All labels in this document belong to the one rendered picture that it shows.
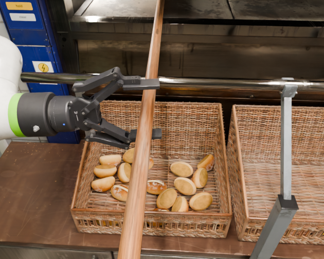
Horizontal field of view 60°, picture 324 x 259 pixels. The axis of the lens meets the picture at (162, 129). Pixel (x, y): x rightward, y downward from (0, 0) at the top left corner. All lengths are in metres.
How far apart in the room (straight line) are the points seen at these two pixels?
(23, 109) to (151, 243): 0.70
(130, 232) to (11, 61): 0.45
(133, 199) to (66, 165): 0.97
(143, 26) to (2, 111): 0.64
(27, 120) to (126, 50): 0.66
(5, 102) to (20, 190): 0.78
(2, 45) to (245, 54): 0.84
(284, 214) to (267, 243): 0.16
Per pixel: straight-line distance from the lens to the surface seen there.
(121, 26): 1.11
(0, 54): 0.69
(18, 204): 1.32
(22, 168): 1.45
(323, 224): 1.11
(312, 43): 1.22
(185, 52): 1.15
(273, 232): 0.89
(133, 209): 0.43
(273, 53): 1.21
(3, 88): 0.67
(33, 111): 0.60
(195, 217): 1.00
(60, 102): 0.59
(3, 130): 0.64
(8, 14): 1.21
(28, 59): 1.26
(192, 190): 1.16
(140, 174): 0.47
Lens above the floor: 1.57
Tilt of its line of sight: 41 degrees down
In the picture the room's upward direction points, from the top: straight up
